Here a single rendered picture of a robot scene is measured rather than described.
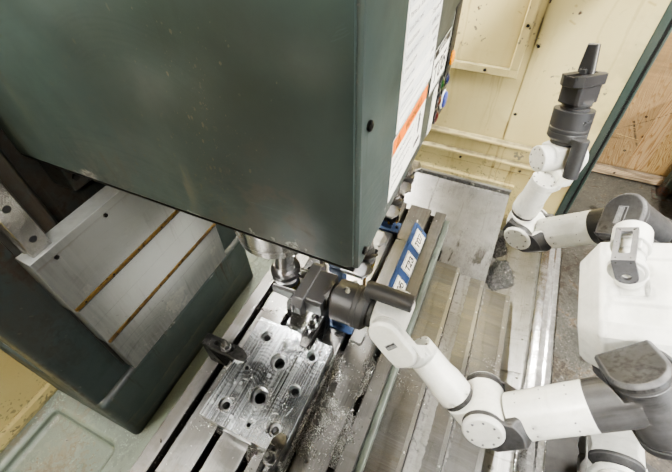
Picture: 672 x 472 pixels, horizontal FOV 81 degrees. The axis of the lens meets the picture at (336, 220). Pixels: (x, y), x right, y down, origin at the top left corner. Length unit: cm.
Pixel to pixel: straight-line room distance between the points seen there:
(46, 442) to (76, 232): 95
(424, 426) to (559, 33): 125
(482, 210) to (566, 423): 107
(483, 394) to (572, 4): 111
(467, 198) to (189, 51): 150
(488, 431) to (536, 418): 9
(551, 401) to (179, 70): 79
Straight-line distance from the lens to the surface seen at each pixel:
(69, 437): 174
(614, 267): 88
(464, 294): 160
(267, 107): 40
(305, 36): 34
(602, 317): 93
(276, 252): 68
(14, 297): 104
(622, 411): 86
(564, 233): 121
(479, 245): 173
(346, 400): 117
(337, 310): 80
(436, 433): 134
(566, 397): 87
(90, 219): 100
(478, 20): 150
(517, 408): 89
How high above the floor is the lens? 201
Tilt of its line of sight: 47 degrees down
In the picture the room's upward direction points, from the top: 2 degrees counter-clockwise
